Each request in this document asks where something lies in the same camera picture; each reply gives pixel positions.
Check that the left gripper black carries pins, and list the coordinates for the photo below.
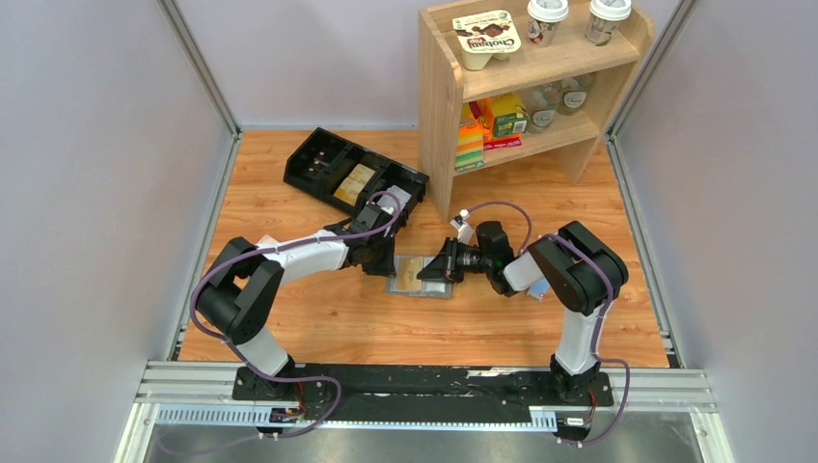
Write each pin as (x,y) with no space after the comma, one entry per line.
(384,257)

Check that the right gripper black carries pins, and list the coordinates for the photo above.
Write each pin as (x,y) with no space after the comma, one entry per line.
(452,260)

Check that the tan credit card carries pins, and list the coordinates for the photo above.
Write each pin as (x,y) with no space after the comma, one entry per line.
(406,274)

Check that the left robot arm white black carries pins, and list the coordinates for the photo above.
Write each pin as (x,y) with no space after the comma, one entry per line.
(237,294)

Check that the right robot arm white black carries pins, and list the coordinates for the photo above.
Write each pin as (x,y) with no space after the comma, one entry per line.
(583,272)

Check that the grey card in tray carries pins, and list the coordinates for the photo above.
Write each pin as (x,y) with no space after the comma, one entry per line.
(402,198)

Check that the tan cards in tray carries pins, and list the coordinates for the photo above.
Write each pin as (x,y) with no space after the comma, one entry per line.
(353,184)

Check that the blue card on table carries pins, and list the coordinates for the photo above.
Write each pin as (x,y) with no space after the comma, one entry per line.
(538,290)

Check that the white pink card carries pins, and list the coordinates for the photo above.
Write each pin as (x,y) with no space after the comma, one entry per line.
(268,241)

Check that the black organizer tray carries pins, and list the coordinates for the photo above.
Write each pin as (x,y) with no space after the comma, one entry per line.
(345,175)

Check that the colourful sticky note stack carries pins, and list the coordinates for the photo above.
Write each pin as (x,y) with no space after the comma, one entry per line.
(469,148)

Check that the red flat packet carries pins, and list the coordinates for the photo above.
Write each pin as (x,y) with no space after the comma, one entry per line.
(502,143)

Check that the orange snack bag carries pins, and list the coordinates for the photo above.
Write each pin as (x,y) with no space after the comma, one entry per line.
(471,121)

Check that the green yellow box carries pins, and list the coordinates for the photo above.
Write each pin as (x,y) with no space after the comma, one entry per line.
(505,114)

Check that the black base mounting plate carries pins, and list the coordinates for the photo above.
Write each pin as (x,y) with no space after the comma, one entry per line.
(425,394)

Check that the left glass jar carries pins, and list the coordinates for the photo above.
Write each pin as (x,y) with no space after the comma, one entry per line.
(541,103)

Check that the glass jar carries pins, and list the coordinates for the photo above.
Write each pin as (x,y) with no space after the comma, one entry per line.
(541,103)
(573,93)

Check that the right glass jar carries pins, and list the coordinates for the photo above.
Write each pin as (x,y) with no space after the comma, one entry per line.
(573,93)

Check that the Chobani yogurt pack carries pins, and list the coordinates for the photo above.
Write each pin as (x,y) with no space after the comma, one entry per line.
(486,36)

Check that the left paper coffee cup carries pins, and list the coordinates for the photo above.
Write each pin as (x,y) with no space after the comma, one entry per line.
(545,16)

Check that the paper coffee cup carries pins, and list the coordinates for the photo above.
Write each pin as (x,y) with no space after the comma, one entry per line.
(545,16)
(604,18)

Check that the right paper coffee cup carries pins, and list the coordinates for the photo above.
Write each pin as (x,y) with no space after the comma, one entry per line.
(604,18)

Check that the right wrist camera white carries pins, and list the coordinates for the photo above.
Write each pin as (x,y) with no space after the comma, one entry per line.
(464,231)

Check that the aluminium frame rail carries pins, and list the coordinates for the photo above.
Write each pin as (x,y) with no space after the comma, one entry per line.
(211,383)

